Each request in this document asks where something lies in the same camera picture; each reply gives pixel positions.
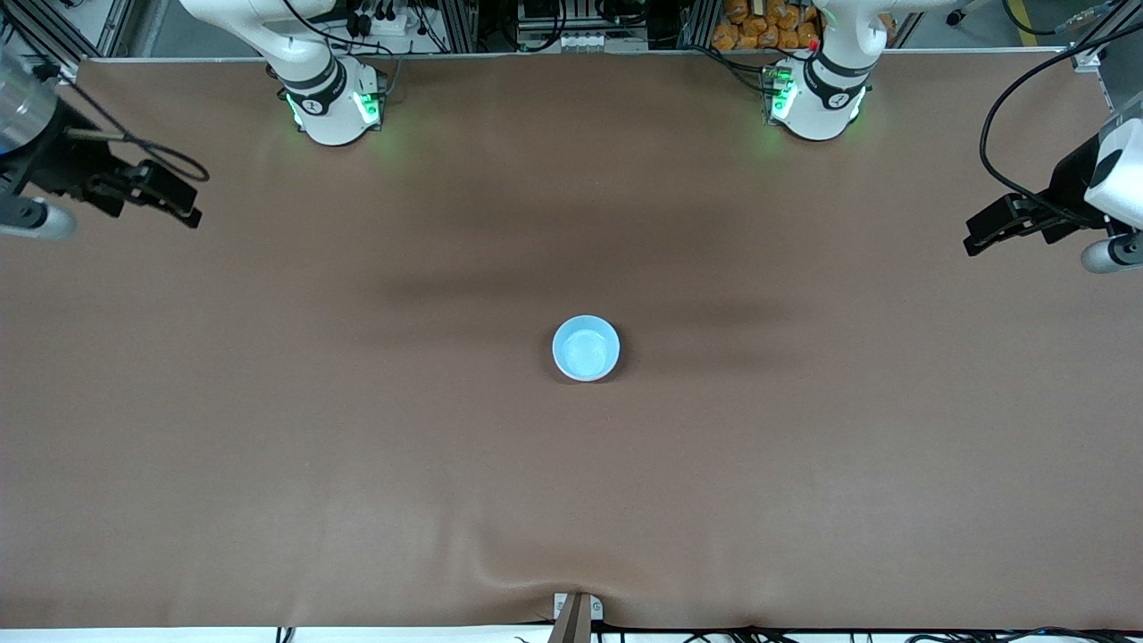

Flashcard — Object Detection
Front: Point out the blue bowl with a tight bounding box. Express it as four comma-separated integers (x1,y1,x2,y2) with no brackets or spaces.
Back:
552,314,622,383

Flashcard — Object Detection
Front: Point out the white power strip with plugs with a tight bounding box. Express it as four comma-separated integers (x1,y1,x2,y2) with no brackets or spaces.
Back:
353,4,422,41

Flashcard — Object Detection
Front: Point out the orange snack bag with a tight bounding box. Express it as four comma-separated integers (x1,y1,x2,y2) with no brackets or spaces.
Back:
712,0,822,52

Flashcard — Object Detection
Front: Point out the brown table cloth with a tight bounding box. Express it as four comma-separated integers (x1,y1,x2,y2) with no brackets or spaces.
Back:
0,49,1143,630

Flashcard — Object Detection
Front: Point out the metal table clamp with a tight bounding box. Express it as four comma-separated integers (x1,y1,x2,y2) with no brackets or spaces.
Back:
554,592,604,643

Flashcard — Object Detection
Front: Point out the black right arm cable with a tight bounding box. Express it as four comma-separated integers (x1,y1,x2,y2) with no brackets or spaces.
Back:
0,0,212,184

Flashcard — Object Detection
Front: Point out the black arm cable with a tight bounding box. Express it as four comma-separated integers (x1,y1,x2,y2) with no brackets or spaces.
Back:
0,0,212,184
980,36,1143,224

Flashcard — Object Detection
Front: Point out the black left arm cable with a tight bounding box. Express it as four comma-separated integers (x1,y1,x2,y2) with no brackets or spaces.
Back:
980,36,1143,224

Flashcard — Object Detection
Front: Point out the aluminium frame profile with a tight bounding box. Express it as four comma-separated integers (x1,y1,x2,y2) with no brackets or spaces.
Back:
1072,0,1143,56

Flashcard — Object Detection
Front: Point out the aluminium frame post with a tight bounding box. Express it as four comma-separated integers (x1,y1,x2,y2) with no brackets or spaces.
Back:
680,0,717,50
439,0,480,53

